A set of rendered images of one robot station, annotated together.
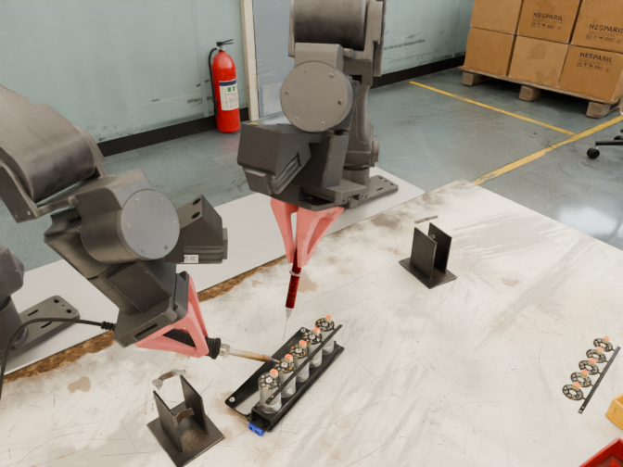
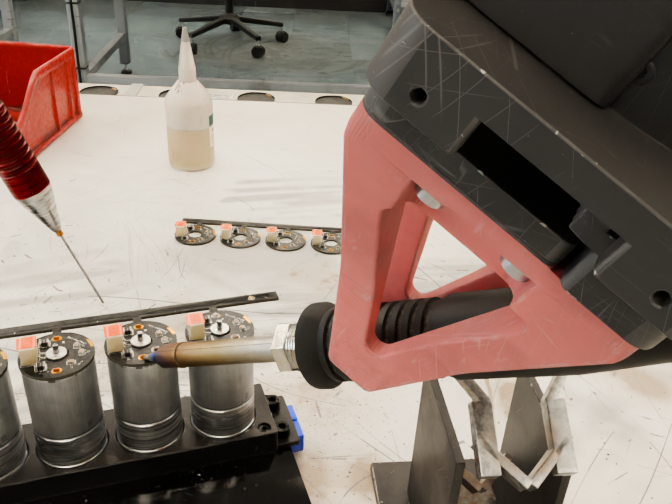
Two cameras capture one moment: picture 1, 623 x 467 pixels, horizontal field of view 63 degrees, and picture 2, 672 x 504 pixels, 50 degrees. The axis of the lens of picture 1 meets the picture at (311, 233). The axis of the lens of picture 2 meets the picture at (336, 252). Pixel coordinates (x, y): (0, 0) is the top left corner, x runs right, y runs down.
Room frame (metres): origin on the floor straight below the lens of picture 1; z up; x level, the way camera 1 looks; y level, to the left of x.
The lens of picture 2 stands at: (0.55, 0.20, 0.97)
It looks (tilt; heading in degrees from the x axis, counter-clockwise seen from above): 30 degrees down; 215
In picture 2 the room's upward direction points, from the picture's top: 3 degrees clockwise
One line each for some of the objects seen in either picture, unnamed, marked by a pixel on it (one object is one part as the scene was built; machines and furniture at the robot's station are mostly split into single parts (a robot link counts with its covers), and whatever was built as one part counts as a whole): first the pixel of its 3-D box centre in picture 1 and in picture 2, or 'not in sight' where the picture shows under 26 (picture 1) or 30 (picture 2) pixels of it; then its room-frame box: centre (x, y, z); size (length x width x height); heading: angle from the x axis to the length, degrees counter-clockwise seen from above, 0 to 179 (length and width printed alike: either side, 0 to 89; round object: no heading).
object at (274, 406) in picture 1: (270, 395); (221, 381); (0.40, 0.05, 0.79); 0.02 x 0.02 x 0.05
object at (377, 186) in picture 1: (353, 179); not in sight; (0.94, -0.09, 0.79); 0.20 x 0.07 x 0.08; 124
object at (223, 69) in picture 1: (225, 86); not in sight; (3.16, 0.53, 0.29); 0.16 x 0.15 x 0.55; 127
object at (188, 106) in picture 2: not in sight; (188, 98); (0.20, -0.17, 0.80); 0.03 x 0.03 x 0.10
